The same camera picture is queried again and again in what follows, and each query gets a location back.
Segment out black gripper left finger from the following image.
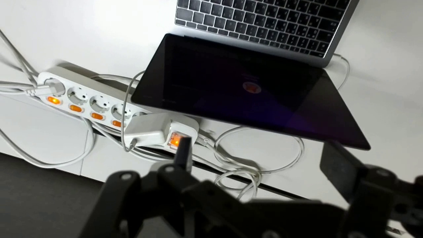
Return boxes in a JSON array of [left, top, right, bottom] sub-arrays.
[[78, 133, 249, 238]]

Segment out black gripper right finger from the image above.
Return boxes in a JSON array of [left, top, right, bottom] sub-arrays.
[[319, 139, 423, 238]]

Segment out grey MacBook laptop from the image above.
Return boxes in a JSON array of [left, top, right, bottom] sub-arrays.
[[130, 0, 373, 152]]

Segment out white laptop charger adapter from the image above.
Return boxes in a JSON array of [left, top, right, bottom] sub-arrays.
[[123, 112, 201, 152]]

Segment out white power strip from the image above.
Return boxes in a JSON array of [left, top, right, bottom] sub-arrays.
[[33, 65, 202, 153]]

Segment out thin white charger cable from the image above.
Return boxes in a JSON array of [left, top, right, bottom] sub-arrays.
[[120, 51, 353, 202]]

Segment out thick white power cable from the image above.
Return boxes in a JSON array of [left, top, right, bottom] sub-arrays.
[[0, 78, 50, 99], [0, 29, 98, 169]]

